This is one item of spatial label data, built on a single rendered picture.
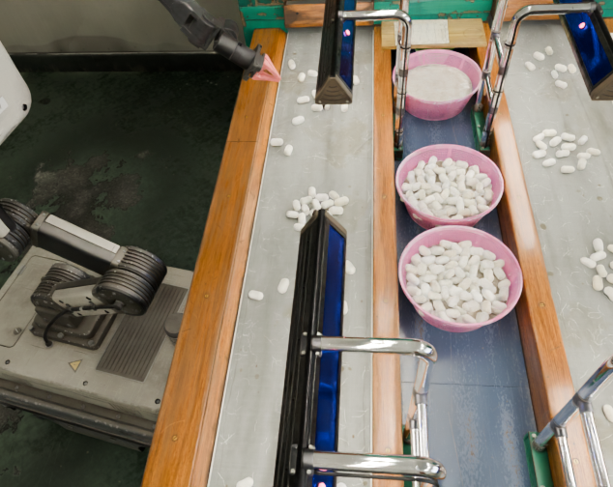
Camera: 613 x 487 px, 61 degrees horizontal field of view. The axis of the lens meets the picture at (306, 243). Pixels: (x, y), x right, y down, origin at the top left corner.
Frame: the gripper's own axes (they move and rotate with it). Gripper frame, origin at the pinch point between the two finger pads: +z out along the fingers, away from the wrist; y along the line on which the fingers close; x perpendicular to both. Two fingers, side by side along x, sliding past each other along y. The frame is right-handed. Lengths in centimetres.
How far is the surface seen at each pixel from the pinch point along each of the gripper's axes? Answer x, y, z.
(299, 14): -0.8, 37.5, 3.1
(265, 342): 6, -77, 11
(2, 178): 164, 44, -63
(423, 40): -23, 29, 38
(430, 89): -20.0, 10.0, 42.1
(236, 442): 9, -98, 9
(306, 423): -31, -106, -2
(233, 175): 13.3, -29.8, -1.6
